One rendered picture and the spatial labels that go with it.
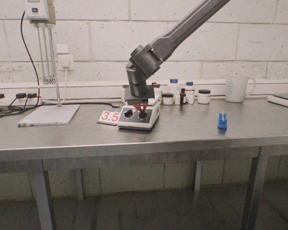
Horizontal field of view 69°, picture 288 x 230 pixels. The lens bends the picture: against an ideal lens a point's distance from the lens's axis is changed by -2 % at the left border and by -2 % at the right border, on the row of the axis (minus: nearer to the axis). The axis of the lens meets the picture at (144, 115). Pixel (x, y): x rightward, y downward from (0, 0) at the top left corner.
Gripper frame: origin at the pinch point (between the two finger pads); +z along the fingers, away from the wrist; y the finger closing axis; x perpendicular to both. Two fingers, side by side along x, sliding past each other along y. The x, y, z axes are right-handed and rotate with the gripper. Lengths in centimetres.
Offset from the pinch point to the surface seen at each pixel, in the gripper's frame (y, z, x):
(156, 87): -6.2, 17.2, -34.4
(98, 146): 13.7, -3.3, 17.0
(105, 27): 19, -8, -63
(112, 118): 13.0, 5.8, -3.2
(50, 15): 33, -27, -33
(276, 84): -85, 38, -51
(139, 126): 1.6, 2.5, 5.2
